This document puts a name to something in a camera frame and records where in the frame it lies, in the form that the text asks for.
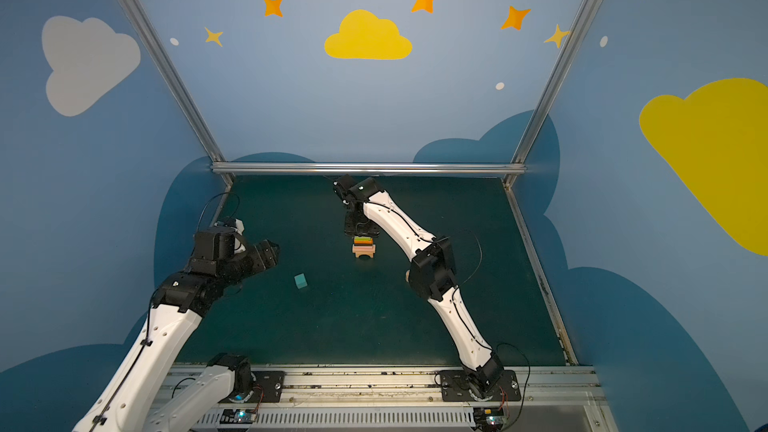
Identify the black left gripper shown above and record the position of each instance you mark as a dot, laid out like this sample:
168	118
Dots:
260	255

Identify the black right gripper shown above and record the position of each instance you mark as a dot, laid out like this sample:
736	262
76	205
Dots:
362	227

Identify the pink wood block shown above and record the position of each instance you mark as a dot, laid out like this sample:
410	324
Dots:
364	248

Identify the natural wood arch block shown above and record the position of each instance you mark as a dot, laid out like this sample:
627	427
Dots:
364	254

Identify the teal wood block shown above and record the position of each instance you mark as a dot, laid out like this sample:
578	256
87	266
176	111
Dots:
300	281

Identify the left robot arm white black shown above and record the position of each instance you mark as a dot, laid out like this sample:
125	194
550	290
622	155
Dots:
175	311

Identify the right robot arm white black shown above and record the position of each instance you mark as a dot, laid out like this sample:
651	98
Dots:
371	210

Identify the left green circuit board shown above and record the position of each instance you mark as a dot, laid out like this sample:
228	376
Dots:
238	417

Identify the green circuit board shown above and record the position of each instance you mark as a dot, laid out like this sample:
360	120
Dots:
489	420
238	417

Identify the right green circuit board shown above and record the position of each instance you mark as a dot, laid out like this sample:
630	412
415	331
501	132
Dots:
489	420

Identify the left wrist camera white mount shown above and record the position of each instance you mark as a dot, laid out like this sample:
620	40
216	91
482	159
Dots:
238	226

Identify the left side floor rail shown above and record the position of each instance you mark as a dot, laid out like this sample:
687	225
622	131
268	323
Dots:
213	208

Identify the floor rail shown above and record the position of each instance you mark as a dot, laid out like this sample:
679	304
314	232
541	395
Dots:
213	208
541	280

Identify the back horizontal aluminium rail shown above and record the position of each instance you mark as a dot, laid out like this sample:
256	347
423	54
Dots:
416	169

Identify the left corner aluminium post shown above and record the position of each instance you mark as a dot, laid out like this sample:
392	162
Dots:
155	48

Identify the corner aluminium post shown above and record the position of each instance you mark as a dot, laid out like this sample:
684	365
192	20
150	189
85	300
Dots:
155	48
582	22

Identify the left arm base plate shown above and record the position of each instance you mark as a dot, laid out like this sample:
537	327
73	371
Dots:
266	387

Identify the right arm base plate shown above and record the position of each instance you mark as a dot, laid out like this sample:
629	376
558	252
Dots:
454	386

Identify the right side floor rail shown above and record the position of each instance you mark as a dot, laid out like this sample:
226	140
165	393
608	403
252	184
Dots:
541	280

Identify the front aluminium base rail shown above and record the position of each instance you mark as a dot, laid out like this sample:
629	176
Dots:
331	397

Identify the right corner aluminium post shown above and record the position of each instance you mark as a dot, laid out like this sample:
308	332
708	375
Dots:
582	22

